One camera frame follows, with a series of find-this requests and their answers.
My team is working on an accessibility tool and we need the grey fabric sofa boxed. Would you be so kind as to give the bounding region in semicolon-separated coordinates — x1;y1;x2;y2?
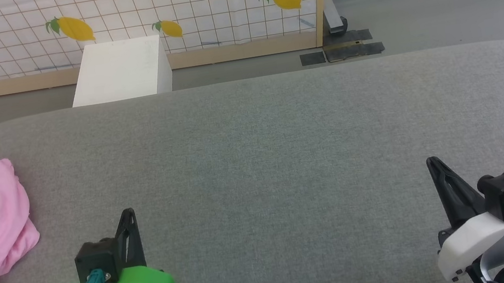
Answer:
0;38;504;283

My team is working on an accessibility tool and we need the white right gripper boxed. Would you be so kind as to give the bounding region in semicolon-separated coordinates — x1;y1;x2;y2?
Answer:
421;146;504;283

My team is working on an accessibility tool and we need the white box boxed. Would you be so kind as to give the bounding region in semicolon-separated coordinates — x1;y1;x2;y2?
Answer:
64;33;175;108

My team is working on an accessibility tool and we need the lemon-patterned partition screen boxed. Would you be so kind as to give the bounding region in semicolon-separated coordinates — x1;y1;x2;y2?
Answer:
0;0;340;98

